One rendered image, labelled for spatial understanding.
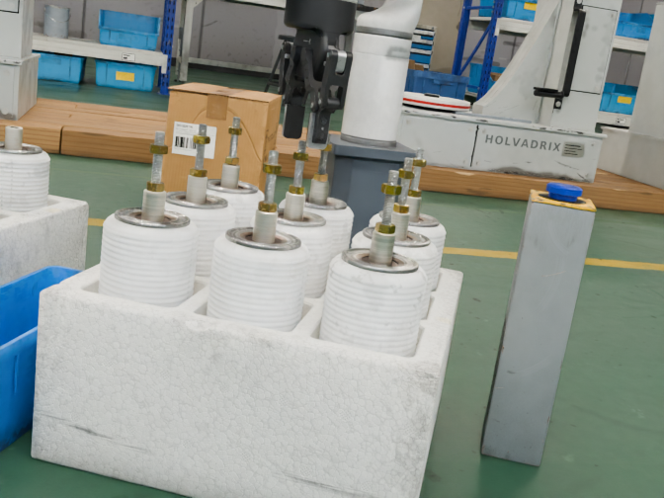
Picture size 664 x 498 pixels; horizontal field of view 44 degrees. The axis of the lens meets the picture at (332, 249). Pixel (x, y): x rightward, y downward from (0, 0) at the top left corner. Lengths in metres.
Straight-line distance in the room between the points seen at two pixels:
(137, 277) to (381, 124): 0.61
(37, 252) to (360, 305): 0.52
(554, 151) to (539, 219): 2.23
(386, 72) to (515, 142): 1.81
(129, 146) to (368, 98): 1.49
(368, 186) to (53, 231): 0.48
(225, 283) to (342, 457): 0.20
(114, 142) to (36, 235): 1.59
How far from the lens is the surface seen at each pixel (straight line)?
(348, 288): 0.76
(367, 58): 1.31
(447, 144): 2.98
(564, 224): 0.94
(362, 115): 1.31
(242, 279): 0.78
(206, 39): 9.13
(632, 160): 3.67
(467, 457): 1.01
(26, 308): 1.09
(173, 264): 0.82
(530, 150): 3.11
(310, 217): 0.94
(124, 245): 0.82
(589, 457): 1.09
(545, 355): 0.98
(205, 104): 1.97
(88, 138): 2.70
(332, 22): 0.87
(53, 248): 1.17
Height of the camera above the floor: 0.45
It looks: 14 degrees down
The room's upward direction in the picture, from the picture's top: 8 degrees clockwise
